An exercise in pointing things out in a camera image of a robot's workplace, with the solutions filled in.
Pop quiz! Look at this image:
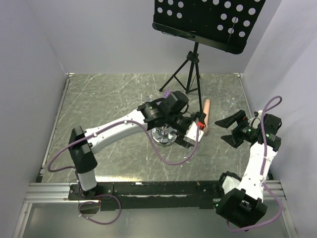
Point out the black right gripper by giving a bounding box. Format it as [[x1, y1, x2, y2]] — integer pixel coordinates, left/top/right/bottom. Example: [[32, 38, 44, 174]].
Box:
[[214, 110, 255, 149]]

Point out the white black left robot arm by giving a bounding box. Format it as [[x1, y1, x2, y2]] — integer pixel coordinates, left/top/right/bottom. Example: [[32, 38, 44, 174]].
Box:
[[69, 91, 204, 199]]

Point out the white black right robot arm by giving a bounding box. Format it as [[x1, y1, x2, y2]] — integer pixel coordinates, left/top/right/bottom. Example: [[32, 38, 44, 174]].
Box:
[[215, 110, 282, 228]]

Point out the chrome wine glass rack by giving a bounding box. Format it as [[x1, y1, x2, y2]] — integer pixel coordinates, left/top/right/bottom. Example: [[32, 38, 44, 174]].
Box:
[[151, 124, 177, 146]]

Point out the beige wooden rolling pin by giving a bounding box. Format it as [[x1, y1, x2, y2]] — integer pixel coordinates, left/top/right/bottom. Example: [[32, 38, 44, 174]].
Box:
[[203, 99, 211, 136]]

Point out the purple glitter microphone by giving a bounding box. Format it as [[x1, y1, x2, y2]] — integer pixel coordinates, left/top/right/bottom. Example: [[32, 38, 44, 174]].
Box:
[[162, 90, 171, 102]]

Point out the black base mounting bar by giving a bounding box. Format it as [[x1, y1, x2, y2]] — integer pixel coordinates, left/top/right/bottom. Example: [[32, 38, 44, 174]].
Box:
[[68, 180, 224, 211]]

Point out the black music stand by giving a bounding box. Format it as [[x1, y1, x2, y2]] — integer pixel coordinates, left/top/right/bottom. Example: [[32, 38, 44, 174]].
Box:
[[151, 0, 266, 114]]

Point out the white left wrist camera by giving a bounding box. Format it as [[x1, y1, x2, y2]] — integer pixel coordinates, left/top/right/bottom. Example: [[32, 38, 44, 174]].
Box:
[[185, 118, 209, 142]]

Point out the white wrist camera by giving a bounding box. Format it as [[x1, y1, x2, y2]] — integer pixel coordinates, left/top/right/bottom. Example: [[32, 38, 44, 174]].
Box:
[[185, 118, 209, 142], [254, 110, 263, 119]]

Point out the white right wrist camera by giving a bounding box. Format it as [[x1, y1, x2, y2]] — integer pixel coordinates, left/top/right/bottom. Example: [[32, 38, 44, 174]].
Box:
[[254, 110, 263, 119]]

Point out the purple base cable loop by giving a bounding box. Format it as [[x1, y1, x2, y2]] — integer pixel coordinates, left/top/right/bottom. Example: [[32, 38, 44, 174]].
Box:
[[78, 191, 122, 226]]

